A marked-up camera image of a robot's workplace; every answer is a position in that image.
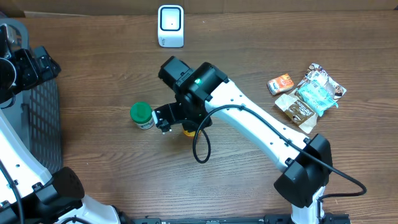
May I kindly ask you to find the dark grey mesh basket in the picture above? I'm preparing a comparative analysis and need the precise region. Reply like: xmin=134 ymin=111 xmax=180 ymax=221
xmin=1 ymin=18 xmax=63 ymax=174

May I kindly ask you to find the green cap hot sauce bottle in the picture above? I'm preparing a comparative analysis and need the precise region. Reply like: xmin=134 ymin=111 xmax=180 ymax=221
xmin=183 ymin=129 xmax=197 ymax=138

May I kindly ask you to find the small orange box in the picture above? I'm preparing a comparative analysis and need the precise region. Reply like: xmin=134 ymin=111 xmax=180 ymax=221
xmin=267 ymin=73 xmax=294 ymax=95

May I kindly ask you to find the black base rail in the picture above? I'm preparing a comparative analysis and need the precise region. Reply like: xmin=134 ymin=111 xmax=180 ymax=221
xmin=130 ymin=213 xmax=352 ymax=224

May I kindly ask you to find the white barcode scanner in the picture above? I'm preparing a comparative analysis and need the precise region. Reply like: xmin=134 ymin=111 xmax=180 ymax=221
xmin=157 ymin=4 xmax=184 ymax=48

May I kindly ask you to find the teal wipes pack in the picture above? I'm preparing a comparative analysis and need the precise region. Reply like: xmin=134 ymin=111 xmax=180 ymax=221
xmin=297 ymin=81 xmax=338 ymax=116

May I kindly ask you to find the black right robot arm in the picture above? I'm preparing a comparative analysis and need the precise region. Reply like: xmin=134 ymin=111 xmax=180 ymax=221
xmin=152 ymin=56 xmax=367 ymax=223

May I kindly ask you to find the clear snack bag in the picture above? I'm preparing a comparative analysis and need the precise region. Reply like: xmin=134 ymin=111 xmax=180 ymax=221
xmin=274 ymin=63 xmax=347 ymax=135

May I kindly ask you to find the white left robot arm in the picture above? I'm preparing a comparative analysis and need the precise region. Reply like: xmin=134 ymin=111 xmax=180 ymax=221
xmin=1 ymin=19 xmax=131 ymax=223

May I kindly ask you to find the green cap white jar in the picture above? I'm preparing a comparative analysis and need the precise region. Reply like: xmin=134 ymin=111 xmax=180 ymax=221
xmin=130 ymin=101 xmax=154 ymax=129

